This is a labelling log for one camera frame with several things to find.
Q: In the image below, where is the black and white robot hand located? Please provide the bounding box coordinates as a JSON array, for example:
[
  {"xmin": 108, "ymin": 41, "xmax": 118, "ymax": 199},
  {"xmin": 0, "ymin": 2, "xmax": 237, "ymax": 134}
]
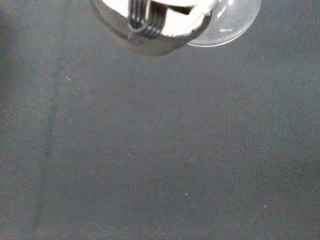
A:
[{"xmin": 88, "ymin": 0, "xmax": 214, "ymax": 57}]

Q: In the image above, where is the black bench cloth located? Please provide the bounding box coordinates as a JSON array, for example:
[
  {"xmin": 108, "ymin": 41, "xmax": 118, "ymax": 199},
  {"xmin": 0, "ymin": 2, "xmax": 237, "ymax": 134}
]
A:
[{"xmin": 0, "ymin": 0, "xmax": 320, "ymax": 240}]

